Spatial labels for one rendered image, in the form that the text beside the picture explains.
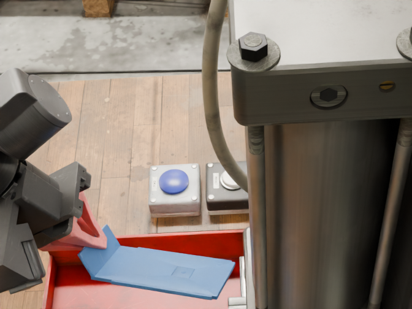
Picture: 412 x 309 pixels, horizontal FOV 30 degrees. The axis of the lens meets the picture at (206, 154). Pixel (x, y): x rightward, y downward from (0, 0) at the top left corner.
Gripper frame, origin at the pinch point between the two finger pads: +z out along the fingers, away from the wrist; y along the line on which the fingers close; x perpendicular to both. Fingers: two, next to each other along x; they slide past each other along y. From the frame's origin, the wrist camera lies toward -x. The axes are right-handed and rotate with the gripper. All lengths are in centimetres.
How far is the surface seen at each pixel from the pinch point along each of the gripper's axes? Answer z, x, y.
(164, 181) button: 11.3, 15.3, 0.0
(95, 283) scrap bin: 9.3, 2.2, -9.0
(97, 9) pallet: 72, 165, -79
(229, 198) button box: 16.3, 12.3, 6.9
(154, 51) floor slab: 85, 145, -64
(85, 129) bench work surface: 8.3, 29.0, -12.6
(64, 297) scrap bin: 7.3, 0.5, -12.2
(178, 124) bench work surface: 15.5, 28.7, -0.8
